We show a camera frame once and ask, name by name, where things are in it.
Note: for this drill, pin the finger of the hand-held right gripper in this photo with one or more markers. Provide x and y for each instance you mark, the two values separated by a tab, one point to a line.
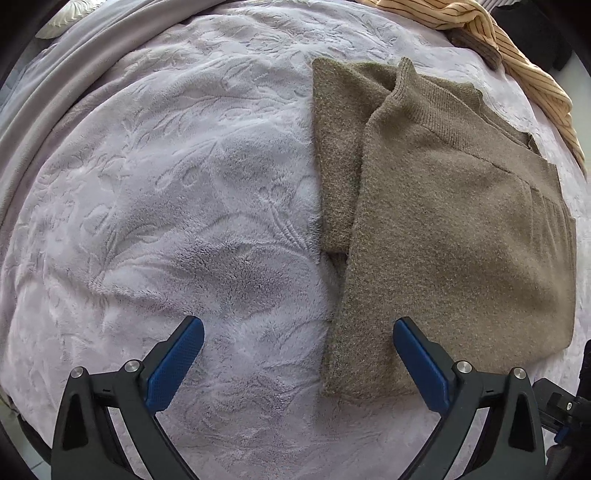
561	401

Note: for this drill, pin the white pillow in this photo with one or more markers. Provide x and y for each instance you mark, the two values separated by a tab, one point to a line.
69	18

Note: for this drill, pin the yellow striped garment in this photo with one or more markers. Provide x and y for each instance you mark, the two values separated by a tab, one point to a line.
517	55

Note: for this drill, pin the olive brown knit sweater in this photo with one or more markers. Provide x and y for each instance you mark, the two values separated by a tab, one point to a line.
438	221

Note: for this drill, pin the white embossed fleece blanket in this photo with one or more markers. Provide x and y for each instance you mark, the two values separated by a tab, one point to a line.
175	207

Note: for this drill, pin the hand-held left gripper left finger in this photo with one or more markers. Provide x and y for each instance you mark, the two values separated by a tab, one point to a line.
173	369

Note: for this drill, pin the grey bed sheet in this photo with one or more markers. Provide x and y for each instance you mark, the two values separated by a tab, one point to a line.
55	87

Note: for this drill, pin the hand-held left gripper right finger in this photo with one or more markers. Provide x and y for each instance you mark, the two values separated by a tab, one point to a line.
422	369

